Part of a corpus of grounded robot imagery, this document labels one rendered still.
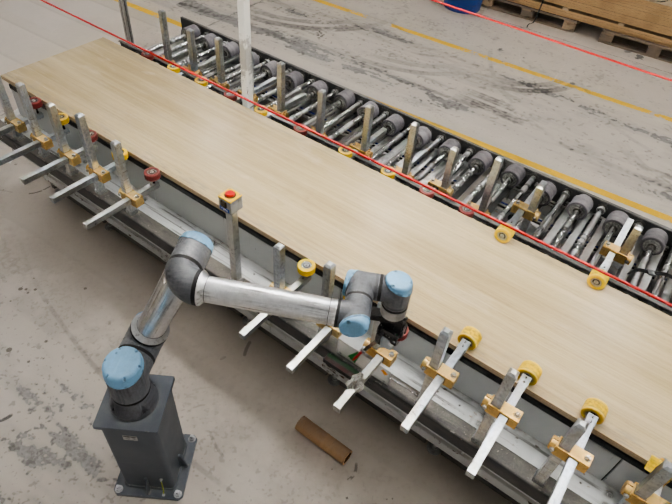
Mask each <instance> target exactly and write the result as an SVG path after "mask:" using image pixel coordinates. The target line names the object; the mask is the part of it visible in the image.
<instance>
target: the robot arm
mask: <svg viewBox="0 0 672 504"><path fill-rule="evenodd" d="M212 251H213V243H212V241H211V240H210V239H209V238H208V237H207V236H206V235H204V234H202V233H200V232H197V231H186V232H184V233H183V234H182V235H181V236H180V237H179V240H178V242H177V244H176V246H175V248H174V250H173V252H172V254H171V256H170V258H169V260H168V261H167V263H166V265H165V269H164V271H163V273H162V275H161V277H160V279H159V281H158V283H157V285H156V287H155V289H154V291H153V293H152V295H151V297H150V298H149V300H148V302H147V304H146V306H145V308H144V310H143V311H142V312H140V313H138V314H137V315H136V316H135V317H134V318H133V320H132V322H131V324H130V326H129V328H128V330H127V332H126V334H125V336H124V338H123V340H122V342H121V343H120V345H119V347H118V348H116V349H114V350H112V351H111V352H110V353H109V354H108V355H107V356H106V357H105V359H104V361H103V363H102V375H103V379H104V381H105V383H106V385H107V387H108V390H109V392H110V399H109V406H110V410H111V412H112V414H113V415H114V416H115V417H116V418H117V419H119V420H121V421H124V422H135V421H139V420H142V419H144V418H146V417H147V416H149V415H150V414H151V413H152V412H153V411H154V410H155V408H156V407H157V404H158V402H159V392H158V389H157V387H156V385H155V384H154V383H153V382H152V381H151V380H149V373H150V371H151V369H152V367H153V365H154V363H155V360H156V358H157V356H158V354H159V352H160V350H161V348H162V346H163V344H164V342H165V341H166V339H167V337H168V336H169V332H170V327H169V324H170V322H171V321H172V319H173V317H174V316H175V314H176V312H177V311H178V309H179V307H180V306H181V304H182V302H185V303H187V304H189V305H194V306H200V305H201V304H203V303H210V304H215V305H221V306H226V307H232V308H237V309H242V310H248V311H253V312H259V313H264V314H269V315H275V316H280V317H286V318H291V319H296V320H302V321H307V322H313V323H318V324H323V325H329V326H332V327H335V328H339V331H340V332H341V333H342V334H343V335H345V336H347V337H352V338H355V337H360V336H363V335H364V334H365V333H366V332H367V331H368V328H369V324H370V320H374V321H380V324H379V326H378V328H377V331H376V332H377V333H376V337H375V342H376V343H377V345H378V346H379V347H380V348H382V347H384V348H386V349H388V350H392V348H391V346H390V345H389V344H388V342H390V343H391V344H392V345H394V346H396V343H397V340H398V339H399V338H402V337H403V335H404V334H406V331H407V327H408V325H407V324H406V323H405V322H406V321H407V320H408V317H407V316H406V313H407V309H408V305H409V301H410V297H411V294H412V291H413V281H412V279H411V277H410V276H409V275H408V274H407V273H405V272H403V271H399V270H394V271H391V272H389V273H388V274H387V275H385V274H379V273H373V272H366V271H360V270H353V269H350V270H348V272H347V274H346V277H345V281H344V285H343V290H342V294H343V295H344V296H345V299H334V298H329V297H323V296H318V295H312V294H307V293H302V292H296V291H291V290H285V289H280V288H274V287H269V286H263V285H258V284H252V283H247V282H242V281H236V280H231V279H225V278H220V277H214V276H210V275H209V274H208V272H207V271H206V270H204V269H205V267H206V265H207V262H208V260H209V258H210V256H211V254H212V253H213V252H212ZM373 301H379V302H381V306H380V308H376V307H372V303H373ZM404 326H405V327H404ZM405 328H406V329H405Z"/></svg>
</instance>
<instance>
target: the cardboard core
mask: <svg viewBox="0 0 672 504"><path fill-rule="evenodd" d="M295 429H296V430H297V431H298V432H300V433H301V434H302V435H304V436H305V437H306V438H308V439H309V440H310V441H312V442H313V443H314V444H315V445H317V446H318V447H319V448H321V449H322V450H323V451H325V452H326V453H327V454H329V455H330V456H331V457H333V458H334V459H335V460H337V461H338V462H339V463H341V464H342V465H344V464H345V463H346V462H347V461H348V459H349V458H350V456H351V454H352V450H350V449H349V448H348V447H346V446H345V445H343V444H342V443H341V442H339V441H338V440H337V439H335V438H334V437H333V436H331V435H330V434H329V433H327V432H326V431H324V430H323V429H322V428H320V427H319V426H318V425H316V424H315V423H314V422H312V421H311V420H309V419H308V418H307V417H305V416H303V417H301V418H300V420H299V421H298V422H297V424H296V426H295Z"/></svg>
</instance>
